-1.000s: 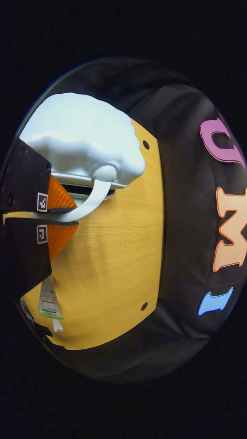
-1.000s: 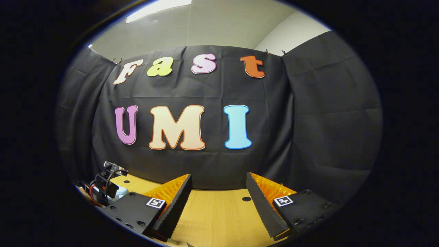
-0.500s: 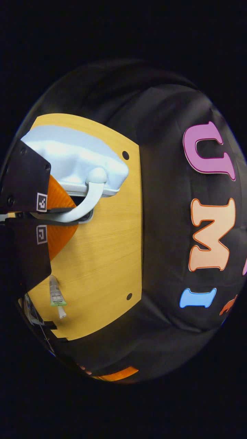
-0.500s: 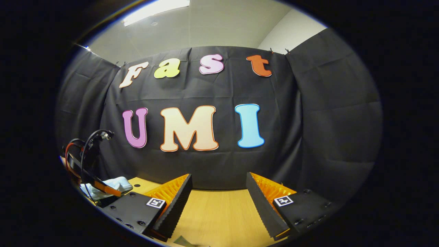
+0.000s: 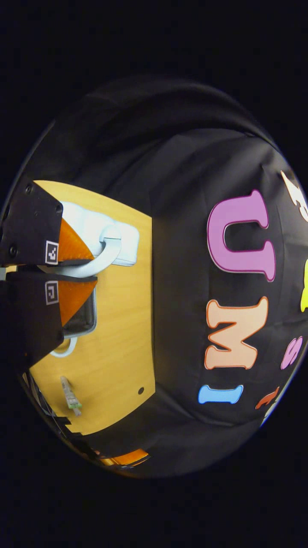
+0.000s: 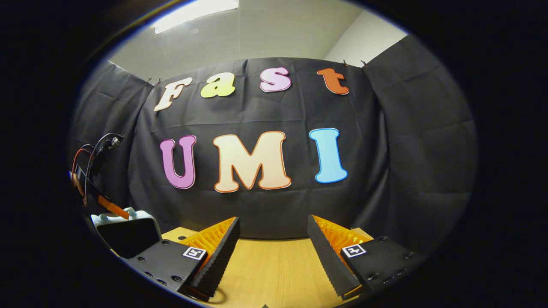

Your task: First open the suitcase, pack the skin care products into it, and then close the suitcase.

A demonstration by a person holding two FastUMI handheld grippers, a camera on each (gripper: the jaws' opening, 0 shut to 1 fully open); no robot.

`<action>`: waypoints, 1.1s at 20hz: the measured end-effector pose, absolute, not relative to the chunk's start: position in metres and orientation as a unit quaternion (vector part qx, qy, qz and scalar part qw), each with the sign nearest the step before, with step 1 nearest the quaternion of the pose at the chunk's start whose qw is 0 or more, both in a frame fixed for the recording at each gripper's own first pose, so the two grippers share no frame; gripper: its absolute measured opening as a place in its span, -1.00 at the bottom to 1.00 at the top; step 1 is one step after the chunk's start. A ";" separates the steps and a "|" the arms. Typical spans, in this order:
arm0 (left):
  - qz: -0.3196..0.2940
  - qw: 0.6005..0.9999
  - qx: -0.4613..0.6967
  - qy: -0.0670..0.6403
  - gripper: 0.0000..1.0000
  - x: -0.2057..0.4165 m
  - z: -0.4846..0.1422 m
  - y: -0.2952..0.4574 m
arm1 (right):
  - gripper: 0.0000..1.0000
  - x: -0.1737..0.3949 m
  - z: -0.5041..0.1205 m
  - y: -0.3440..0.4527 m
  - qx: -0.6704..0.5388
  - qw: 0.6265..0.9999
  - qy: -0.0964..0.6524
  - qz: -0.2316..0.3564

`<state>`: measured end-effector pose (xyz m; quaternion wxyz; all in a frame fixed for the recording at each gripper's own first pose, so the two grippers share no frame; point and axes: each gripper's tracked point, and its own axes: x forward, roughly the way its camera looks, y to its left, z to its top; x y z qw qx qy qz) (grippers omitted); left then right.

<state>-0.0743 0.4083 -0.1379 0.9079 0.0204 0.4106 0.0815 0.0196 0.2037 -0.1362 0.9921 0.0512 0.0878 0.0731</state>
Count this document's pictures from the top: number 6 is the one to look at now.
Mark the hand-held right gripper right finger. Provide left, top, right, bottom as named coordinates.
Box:
left=307, top=214, right=424, bottom=300

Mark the red cable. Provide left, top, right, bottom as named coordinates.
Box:
left=72, top=148, right=92, bottom=176

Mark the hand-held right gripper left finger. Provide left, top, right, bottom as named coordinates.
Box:
left=121, top=216, right=241, bottom=302

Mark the black cable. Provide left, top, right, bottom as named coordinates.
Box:
left=83, top=133, right=125, bottom=206

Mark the small pale green suitcase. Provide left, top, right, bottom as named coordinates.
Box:
left=91, top=207, right=162, bottom=259

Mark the ceiling light panel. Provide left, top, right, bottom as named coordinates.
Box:
left=151, top=0, right=239, bottom=35

